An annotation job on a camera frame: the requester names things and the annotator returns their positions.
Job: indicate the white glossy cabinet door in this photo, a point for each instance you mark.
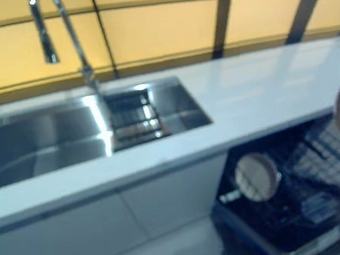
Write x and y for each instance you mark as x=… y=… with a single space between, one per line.
x=63 y=240
x=176 y=193

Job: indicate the chrome pull-out faucet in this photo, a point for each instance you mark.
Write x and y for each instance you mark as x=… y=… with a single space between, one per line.
x=45 y=40

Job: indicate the yellow window with dark frame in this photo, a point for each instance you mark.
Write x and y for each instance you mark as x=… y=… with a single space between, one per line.
x=163 y=22

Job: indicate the black roll-up sink rack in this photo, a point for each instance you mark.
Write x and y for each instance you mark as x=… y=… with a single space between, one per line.
x=136 y=121

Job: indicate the stainless steel sink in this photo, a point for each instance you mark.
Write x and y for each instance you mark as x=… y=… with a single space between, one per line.
x=38 y=140

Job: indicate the grey grid dishwasher basket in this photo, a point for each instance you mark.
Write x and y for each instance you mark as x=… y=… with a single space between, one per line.
x=329 y=160

